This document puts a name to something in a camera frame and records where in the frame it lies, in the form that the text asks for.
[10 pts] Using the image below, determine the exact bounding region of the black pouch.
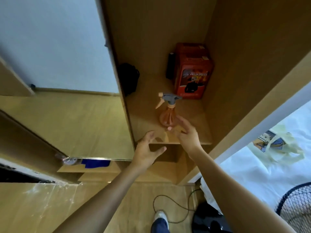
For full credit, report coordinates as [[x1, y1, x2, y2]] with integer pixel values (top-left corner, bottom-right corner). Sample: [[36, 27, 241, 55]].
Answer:
[[118, 63, 140, 96]]

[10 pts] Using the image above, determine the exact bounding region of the red box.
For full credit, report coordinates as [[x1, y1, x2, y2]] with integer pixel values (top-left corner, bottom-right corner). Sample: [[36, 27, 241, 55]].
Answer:
[[173, 42, 215, 100]]

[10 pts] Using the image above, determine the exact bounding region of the wooden wardrobe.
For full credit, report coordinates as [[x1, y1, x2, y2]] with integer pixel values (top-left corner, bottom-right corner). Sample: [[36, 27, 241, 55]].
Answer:
[[0, 0, 311, 186]]

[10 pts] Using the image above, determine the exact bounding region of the orange spray bottle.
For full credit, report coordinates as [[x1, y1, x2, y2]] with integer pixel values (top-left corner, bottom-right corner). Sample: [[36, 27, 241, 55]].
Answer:
[[155, 92, 183, 128]]

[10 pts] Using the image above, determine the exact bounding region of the person's right hand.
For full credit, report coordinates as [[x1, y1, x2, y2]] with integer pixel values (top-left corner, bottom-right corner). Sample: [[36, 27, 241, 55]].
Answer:
[[167, 115, 204, 160]]

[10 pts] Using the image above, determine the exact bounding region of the white bed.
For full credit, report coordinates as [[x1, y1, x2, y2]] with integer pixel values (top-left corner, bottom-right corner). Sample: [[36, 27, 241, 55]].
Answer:
[[200, 100, 311, 216]]

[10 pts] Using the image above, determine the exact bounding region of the black standing fan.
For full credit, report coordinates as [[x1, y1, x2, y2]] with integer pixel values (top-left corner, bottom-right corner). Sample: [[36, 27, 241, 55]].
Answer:
[[192, 182, 311, 233]]

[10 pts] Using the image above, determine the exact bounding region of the thin black cable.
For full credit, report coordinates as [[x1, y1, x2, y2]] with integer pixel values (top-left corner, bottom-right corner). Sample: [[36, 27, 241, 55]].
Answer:
[[153, 189, 202, 224]]

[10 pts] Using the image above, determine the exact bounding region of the cartoon print cloth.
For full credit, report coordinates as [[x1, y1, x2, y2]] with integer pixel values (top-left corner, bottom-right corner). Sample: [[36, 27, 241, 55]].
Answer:
[[248, 125, 305, 165]]

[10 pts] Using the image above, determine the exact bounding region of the person's white shoe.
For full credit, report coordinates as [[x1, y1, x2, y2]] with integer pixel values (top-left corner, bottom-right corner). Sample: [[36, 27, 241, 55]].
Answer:
[[154, 210, 169, 230]]

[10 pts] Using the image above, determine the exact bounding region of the tall framed mirror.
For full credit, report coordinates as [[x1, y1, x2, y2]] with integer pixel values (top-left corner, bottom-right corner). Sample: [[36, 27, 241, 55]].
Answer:
[[0, 0, 136, 162]]

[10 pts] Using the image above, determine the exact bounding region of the person's right forearm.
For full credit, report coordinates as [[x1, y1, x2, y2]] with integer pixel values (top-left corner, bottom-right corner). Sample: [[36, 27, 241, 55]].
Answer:
[[189, 149, 296, 233]]

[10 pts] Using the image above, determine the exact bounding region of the grey dotted slipper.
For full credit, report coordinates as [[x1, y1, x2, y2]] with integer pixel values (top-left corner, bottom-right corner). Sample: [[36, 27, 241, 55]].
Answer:
[[54, 152, 82, 166]]

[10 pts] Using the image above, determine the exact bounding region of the person's left hand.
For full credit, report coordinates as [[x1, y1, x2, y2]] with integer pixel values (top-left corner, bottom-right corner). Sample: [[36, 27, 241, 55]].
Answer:
[[131, 130, 167, 172]]

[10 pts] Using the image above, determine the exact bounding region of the blue cloth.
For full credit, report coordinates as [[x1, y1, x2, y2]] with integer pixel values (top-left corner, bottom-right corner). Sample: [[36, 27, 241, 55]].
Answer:
[[81, 159, 111, 169]]

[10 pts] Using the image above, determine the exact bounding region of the person's left forearm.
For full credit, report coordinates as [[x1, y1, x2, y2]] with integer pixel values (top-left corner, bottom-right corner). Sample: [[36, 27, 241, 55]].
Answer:
[[53, 165, 146, 233]]

